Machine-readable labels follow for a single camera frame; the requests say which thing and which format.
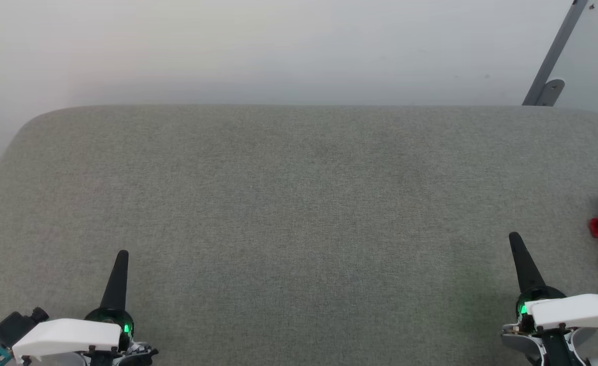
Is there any grey metal post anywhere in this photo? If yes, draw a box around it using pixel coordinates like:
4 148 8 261
522 0 589 106

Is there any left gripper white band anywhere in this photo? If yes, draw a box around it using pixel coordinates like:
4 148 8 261
12 249 160 366

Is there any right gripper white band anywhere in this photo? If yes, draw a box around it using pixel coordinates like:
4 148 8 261
501 232 598 366

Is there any grey metal post bracket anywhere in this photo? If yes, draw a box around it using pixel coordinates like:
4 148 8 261
534 78 565 107

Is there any grey fabric sofa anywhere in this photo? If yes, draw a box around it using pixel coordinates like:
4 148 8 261
0 104 598 366

